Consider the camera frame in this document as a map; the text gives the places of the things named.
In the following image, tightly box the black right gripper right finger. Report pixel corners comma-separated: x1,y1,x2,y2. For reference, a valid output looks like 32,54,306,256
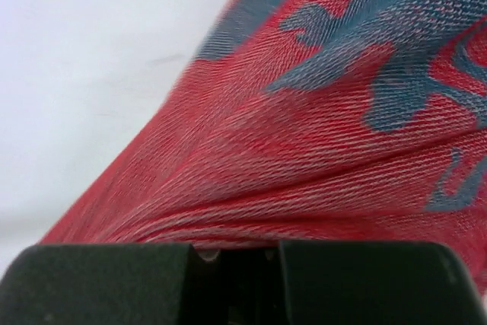
262,241,485,325

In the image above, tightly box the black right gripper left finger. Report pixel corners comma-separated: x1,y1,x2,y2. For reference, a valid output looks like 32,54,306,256
1,244,228,325

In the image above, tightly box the red patterned pillowcase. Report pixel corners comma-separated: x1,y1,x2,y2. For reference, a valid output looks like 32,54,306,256
43,0,486,291

